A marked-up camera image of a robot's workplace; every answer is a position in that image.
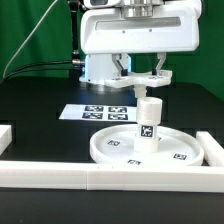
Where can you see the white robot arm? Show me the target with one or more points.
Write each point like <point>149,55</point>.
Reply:
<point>99,67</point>

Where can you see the white front fence bar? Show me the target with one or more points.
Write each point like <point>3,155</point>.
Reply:
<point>17,174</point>

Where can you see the white left fence bar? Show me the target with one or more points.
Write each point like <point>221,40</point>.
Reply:
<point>5,137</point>

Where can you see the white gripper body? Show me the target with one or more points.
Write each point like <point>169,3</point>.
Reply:
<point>140,26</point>

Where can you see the white right fence bar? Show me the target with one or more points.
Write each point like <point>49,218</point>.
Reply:
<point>214,152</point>

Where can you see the white round table top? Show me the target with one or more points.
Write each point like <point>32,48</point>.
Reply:
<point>161,147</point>

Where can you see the white marker sheet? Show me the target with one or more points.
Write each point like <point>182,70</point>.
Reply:
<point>98,113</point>

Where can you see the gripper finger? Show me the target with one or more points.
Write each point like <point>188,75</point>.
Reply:
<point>120,61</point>
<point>158,64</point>

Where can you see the white cross-shaped table base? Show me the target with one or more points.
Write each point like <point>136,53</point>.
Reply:
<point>140,81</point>

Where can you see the white fence bar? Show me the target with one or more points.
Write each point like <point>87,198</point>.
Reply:
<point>214,152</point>
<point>17,174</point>
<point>5,137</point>

